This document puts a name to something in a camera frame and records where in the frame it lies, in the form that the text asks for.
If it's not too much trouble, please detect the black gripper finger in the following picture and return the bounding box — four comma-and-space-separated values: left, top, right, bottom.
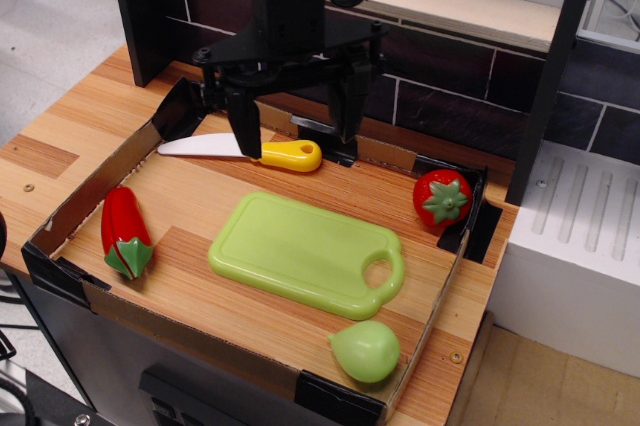
225, 88, 262, 159
327, 63, 376, 142

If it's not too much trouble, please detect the dark shelf frame with plywood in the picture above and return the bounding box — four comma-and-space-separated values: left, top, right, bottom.
118, 0, 586, 204

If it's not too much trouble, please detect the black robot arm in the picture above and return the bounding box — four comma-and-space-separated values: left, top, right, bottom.
193, 0, 388, 159

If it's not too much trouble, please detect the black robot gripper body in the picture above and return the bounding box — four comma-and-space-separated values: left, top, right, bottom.
193, 0, 388, 109

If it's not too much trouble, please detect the red toy strawberry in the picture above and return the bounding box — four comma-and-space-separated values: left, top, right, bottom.
412, 169, 473, 227

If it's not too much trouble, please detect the light green toy pear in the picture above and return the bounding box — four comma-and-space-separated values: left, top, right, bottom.
328, 320, 401, 384

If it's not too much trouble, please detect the light green plastic cutting board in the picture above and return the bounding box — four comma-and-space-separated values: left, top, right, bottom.
208, 192, 405, 320

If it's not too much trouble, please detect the white dish drainer block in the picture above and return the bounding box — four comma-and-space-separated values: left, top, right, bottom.
488, 142, 639, 376

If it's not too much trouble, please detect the cardboard fence with black tape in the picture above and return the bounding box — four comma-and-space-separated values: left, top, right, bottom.
24, 72, 516, 425

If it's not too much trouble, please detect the red toy chili pepper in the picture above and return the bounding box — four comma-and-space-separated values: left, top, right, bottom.
101, 186, 154, 279

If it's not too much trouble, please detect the white knife with yellow handle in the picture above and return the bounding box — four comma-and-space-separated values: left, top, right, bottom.
157, 133, 322, 173

